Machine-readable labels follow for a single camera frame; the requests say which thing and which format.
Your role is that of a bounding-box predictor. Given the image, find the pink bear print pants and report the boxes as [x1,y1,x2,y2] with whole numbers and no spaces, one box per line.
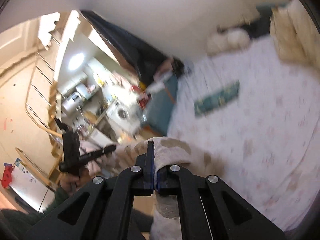
[86,137,227,239]

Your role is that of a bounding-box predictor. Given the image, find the person left hand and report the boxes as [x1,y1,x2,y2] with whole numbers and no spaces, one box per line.
[60,168,91,196]

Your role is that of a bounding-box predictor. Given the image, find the white washing machine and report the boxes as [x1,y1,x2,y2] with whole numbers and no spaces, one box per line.
[106,99,140,135]

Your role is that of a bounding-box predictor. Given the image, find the teal bed footboard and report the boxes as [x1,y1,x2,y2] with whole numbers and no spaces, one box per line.
[144,75,178,136]

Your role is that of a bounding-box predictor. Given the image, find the folded green patterned cloth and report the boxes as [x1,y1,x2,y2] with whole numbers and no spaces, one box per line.
[194,80,240,116]

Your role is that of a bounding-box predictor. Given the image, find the dark clothes pile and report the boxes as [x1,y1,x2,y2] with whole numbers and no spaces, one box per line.
[133,49,184,86]

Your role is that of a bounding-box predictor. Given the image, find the white floral bed sheet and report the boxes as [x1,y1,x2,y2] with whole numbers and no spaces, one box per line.
[168,36,319,231]

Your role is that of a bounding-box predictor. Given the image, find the white pillow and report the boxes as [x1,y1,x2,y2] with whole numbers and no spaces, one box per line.
[206,28,251,56]

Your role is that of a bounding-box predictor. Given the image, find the cream rumpled blanket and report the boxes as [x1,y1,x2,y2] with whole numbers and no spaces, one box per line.
[270,0,319,68]

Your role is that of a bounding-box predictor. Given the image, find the dark clothes by wall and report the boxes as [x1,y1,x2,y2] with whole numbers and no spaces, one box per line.
[217,6,276,41]

